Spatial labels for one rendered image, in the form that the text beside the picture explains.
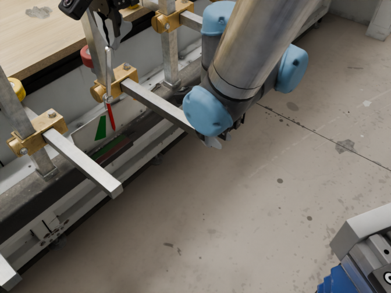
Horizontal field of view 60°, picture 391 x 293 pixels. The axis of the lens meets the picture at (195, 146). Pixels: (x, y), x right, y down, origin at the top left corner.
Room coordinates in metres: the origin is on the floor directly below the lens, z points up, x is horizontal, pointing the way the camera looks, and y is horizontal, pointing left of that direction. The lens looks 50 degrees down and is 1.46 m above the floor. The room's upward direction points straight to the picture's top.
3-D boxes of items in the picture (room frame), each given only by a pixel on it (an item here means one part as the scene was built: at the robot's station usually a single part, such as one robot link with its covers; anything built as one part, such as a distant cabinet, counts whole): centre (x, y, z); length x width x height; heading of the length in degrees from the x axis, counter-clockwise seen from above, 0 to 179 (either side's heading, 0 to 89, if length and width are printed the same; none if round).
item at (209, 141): (0.52, -0.04, 0.86); 0.06 x 0.03 x 0.09; 49
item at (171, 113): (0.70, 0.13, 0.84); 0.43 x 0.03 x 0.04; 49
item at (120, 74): (0.76, 0.23, 0.85); 0.13 x 0.06 x 0.05; 139
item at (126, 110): (0.70, 0.25, 0.75); 0.26 x 0.01 x 0.10; 139
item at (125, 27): (0.68, 0.16, 1.06); 0.06 x 0.03 x 0.09; 139
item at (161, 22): (0.95, 0.07, 0.95); 0.13 x 0.06 x 0.05; 139
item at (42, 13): (1.05, 0.51, 0.91); 0.09 x 0.07 x 0.02; 76
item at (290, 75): (0.46, -0.11, 1.12); 0.11 x 0.11 x 0.08; 49
